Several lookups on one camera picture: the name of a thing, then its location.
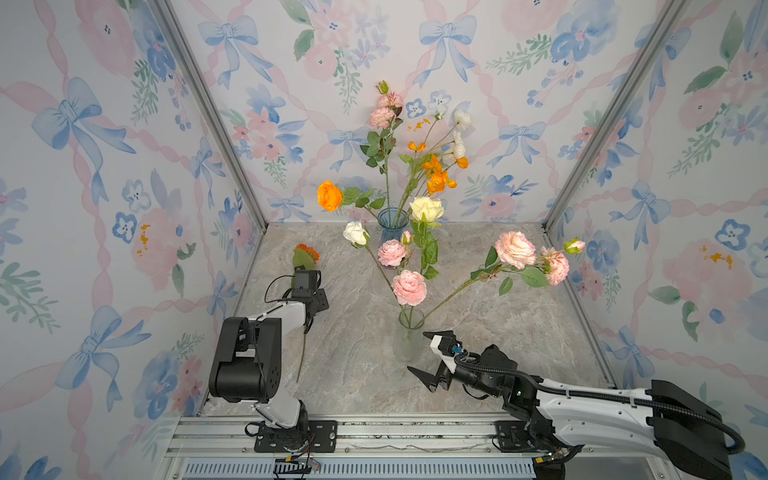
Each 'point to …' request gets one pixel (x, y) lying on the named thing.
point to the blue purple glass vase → (392, 221)
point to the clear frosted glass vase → (408, 342)
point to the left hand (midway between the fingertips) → (315, 295)
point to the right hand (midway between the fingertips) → (417, 347)
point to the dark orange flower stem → (302, 356)
